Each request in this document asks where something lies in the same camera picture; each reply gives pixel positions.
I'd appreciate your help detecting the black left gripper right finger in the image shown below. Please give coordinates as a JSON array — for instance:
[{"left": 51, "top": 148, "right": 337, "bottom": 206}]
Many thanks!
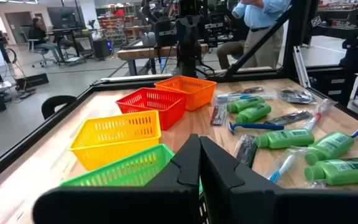
[{"left": 200, "top": 135, "right": 358, "bottom": 224}]

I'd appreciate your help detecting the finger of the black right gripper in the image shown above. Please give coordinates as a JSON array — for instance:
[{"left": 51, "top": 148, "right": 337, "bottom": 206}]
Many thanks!
[
  {"left": 188, "top": 23, "right": 202, "bottom": 60},
  {"left": 175, "top": 24, "right": 189, "bottom": 60}
]

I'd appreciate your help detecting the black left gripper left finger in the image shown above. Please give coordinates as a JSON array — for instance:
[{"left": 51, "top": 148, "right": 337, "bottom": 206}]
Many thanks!
[{"left": 32, "top": 133, "right": 201, "bottom": 224}]

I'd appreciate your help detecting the blue white bagged toothbrush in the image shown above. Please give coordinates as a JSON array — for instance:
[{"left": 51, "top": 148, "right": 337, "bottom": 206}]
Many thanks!
[
  {"left": 262, "top": 146, "right": 309, "bottom": 184},
  {"left": 215, "top": 92, "right": 275, "bottom": 103}
]

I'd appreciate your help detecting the green shampoo bottle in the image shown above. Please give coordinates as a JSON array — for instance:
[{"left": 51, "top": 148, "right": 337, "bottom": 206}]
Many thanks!
[
  {"left": 226, "top": 95, "right": 266, "bottom": 114},
  {"left": 304, "top": 131, "right": 355, "bottom": 166},
  {"left": 254, "top": 128, "right": 316, "bottom": 150},
  {"left": 304, "top": 157, "right": 358, "bottom": 186},
  {"left": 234, "top": 103, "right": 272, "bottom": 124}
]

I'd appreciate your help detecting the wooden workbench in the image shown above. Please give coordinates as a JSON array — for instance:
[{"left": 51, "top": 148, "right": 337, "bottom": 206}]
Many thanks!
[{"left": 116, "top": 42, "right": 209, "bottom": 77}]

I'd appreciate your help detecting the person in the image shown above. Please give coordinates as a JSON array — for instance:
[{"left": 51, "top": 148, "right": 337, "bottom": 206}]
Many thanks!
[
  {"left": 216, "top": 39, "right": 247, "bottom": 70},
  {"left": 231, "top": 0, "right": 291, "bottom": 69},
  {"left": 28, "top": 17, "right": 65, "bottom": 63}
]

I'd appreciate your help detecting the storage shelf with red bins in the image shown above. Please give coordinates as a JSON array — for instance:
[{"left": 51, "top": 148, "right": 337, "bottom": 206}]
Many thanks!
[{"left": 96, "top": 4, "right": 136, "bottom": 47}]

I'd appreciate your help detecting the orange plastic basket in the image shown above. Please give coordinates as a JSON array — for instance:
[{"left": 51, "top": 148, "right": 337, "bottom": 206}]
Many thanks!
[{"left": 154, "top": 75, "right": 218, "bottom": 112}]

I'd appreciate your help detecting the black computer tower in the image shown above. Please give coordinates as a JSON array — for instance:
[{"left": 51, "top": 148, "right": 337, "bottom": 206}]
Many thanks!
[{"left": 92, "top": 37, "right": 113, "bottom": 60}]

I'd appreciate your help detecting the green plastic basket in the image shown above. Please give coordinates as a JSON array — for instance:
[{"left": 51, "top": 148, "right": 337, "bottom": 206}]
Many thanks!
[{"left": 59, "top": 143, "right": 204, "bottom": 195}]

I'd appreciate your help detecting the red plastic basket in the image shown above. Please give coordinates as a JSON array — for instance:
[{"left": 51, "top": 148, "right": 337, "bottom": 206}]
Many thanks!
[{"left": 115, "top": 87, "right": 188, "bottom": 131}]

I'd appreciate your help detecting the yellow plastic basket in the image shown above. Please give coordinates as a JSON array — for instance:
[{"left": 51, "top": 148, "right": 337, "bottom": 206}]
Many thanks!
[{"left": 68, "top": 110, "right": 162, "bottom": 171}]

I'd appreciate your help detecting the red white bagged toothbrush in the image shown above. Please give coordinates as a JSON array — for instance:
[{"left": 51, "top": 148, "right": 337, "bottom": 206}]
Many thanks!
[{"left": 303, "top": 98, "right": 338, "bottom": 131}]

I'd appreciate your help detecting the black monitor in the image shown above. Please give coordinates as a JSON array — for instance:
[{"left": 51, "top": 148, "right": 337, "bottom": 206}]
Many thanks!
[{"left": 47, "top": 6, "right": 77, "bottom": 30}]

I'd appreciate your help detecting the silver aluminium strut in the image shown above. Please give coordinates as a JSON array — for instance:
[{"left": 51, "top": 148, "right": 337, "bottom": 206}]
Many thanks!
[{"left": 292, "top": 45, "right": 312, "bottom": 89}]

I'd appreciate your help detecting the grey office chair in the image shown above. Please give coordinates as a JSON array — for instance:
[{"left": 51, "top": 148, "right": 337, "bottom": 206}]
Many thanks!
[{"left": 20, "top": 26, "right": 52, "bottom": 68}]

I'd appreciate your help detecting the black chair back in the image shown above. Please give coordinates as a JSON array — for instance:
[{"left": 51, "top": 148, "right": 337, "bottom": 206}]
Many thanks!
[{"left": 40, "top": 95, "right": 78, "bottom": 121}]

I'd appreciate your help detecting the black drawer cabinet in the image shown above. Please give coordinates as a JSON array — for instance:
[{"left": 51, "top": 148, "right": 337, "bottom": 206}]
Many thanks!
[{"left": 309, "top": 73, "right": 358, "bottom": 106}]

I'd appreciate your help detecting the black floor bar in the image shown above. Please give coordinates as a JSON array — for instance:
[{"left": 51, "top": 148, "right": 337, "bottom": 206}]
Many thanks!
[{"left": 14, "top": 73, "right": 50, "bottom": 91}]

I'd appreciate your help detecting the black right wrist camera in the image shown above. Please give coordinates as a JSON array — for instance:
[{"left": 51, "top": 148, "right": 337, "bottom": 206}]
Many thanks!
[{"left": 178, "top": 0, "right": 198, "bottom": 17}]

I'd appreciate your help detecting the black table frame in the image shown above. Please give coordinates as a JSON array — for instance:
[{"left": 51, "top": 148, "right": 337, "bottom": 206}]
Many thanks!
[{"left": 0, "top": 0, "right": 358, "bottom": 190}]

